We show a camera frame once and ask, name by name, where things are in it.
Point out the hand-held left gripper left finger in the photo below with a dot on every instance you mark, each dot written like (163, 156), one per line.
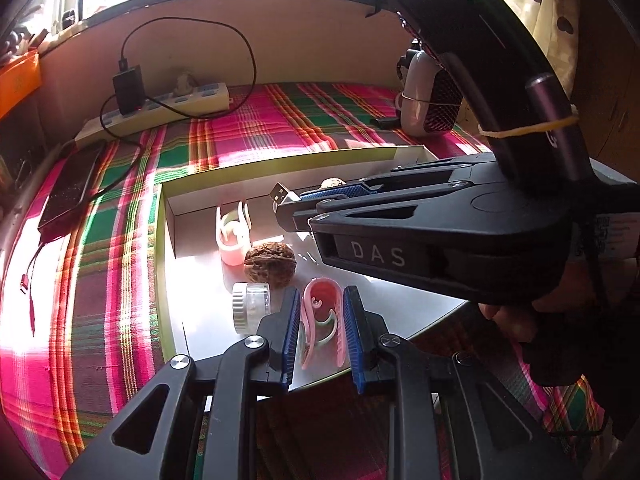
(290, 332)

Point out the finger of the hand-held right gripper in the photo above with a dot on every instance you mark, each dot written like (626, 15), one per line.
(345, 190)
(350, 210)

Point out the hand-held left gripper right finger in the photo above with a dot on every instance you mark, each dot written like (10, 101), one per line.
(352, 332)

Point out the brown walnut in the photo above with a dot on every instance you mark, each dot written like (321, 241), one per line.
(270, 265)
(332, 182)

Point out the small clear jar silver lid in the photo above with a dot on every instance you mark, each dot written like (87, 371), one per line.
(250, 305)

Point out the pink ear hook clip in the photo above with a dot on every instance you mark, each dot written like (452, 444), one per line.
(325, 290)
(232, 256)

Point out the silver usb drive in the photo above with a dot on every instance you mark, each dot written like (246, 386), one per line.
(282, 194)

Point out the white cardboard box lid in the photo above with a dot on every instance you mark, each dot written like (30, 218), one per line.
(200, 280)

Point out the person's right hand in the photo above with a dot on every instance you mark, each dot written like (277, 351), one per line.
(505, 320)

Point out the small grey fan heater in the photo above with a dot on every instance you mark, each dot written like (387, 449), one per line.
(417, 95)

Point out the white power strip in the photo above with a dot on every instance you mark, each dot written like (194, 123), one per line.
(200, 100)

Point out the black charger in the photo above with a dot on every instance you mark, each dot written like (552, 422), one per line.
(127, 92)

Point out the cream patterned curtain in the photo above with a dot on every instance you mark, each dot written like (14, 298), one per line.
(555, 5)

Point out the black smartphone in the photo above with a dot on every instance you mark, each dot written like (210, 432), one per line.
(70, 190)

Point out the orange box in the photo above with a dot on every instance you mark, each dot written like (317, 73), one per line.
(17, 82)

